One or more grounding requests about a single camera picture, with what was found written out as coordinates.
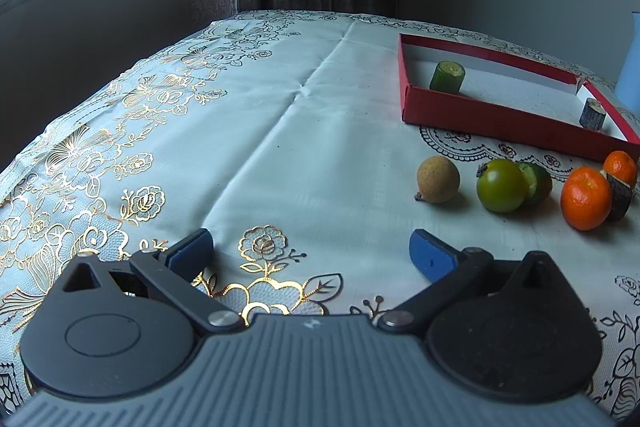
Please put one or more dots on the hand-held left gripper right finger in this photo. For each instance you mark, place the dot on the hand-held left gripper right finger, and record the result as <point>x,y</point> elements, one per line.
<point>430,255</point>

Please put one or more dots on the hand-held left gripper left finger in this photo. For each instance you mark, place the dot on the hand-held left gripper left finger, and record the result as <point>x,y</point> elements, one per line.
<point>192,253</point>

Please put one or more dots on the brown longan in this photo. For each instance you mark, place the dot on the brown longan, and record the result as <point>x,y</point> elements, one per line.
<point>438,179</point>

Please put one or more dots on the green tomato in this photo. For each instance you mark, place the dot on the green tomato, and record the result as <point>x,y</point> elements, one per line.
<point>501,187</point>

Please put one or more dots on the red cardboard box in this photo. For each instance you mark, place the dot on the red cardboard box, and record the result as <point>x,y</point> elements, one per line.
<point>475,117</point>

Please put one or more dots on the orange tangerine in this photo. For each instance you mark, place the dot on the orange tangerine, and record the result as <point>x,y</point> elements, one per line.
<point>620,166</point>
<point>586,199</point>

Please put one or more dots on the dark wood log slice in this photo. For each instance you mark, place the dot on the dark wood log slice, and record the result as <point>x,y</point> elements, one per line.
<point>621,202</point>

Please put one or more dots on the white lace table cover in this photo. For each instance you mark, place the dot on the white lace table cover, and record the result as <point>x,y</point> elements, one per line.
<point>450,141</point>

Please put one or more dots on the gold floral tablecloth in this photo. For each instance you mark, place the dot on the gold floral tablecloth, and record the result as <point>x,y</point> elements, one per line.
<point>300,147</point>

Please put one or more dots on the small wood log piece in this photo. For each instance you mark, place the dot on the small wood log piece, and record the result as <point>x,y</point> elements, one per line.
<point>592,113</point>

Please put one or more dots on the light blue electric kettle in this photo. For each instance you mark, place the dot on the light blue electric kettle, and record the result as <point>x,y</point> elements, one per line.
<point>631,57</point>

